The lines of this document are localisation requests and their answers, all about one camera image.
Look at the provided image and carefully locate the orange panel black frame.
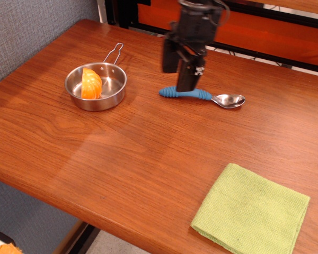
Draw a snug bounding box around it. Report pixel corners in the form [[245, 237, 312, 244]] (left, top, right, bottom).
[[104, 1, 318, 72]]

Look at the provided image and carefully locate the small steel pot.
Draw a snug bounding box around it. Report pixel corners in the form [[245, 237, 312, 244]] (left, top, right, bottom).
[[64, 42, 127, 112]]

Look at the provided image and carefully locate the orange object in basket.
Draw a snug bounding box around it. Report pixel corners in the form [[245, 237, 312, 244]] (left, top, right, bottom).
[[0, 243, 23, 254]]

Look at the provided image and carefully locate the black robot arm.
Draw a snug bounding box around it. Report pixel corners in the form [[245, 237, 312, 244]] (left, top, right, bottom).
[[162, 1, 229, 92]]

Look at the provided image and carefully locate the orange toy fruit slice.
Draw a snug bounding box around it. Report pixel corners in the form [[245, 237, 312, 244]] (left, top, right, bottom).
[[81, 68, 102, 99]]

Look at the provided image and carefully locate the green folded cloth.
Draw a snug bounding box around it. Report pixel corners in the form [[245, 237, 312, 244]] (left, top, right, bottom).
[[190, 164, 310, 253]]

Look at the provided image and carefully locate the blue handled metal spoon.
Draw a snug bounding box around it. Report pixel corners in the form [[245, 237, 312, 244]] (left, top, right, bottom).
[[158, 86, 246, 109]]

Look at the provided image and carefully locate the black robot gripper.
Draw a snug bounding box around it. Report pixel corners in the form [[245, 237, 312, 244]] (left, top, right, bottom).
[[162, 6, 223, 92]]

